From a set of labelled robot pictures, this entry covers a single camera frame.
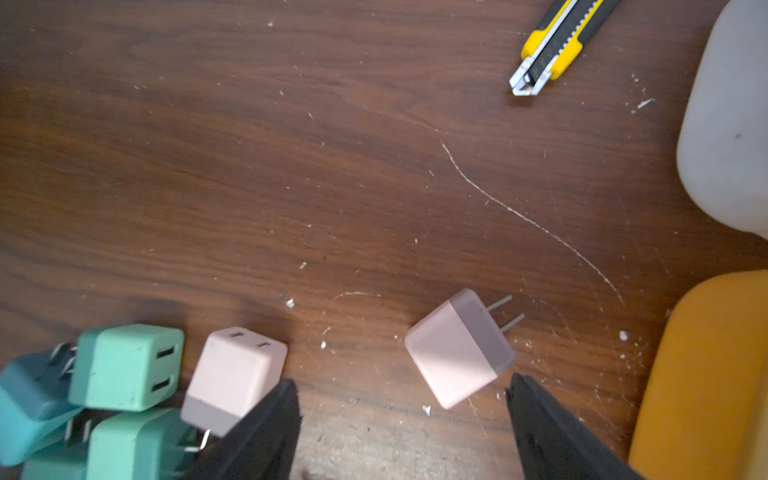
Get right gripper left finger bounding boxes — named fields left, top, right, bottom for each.
left=182, top=379, right=302, bottom=480

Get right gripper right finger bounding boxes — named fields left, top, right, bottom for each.
left=506, top=373, right=641, bottom=479

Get teal plug left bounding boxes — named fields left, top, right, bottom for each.
left=1, top=342, right=84, bottom=467

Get yellow storage box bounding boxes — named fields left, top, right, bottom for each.
left=629, top=270, right=767, bottom=479

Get white storage box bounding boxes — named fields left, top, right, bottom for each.
left=677, top=0, right=767, bottom=238

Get lone pink plug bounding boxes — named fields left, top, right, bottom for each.
left=404, top=288, right=525, bottom=410

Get pink plug upper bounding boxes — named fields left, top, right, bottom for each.
left=180, top=327, right=288, bottom=454

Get green plug upper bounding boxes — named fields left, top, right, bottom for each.
left=68, top=323, right=185, bottom=412

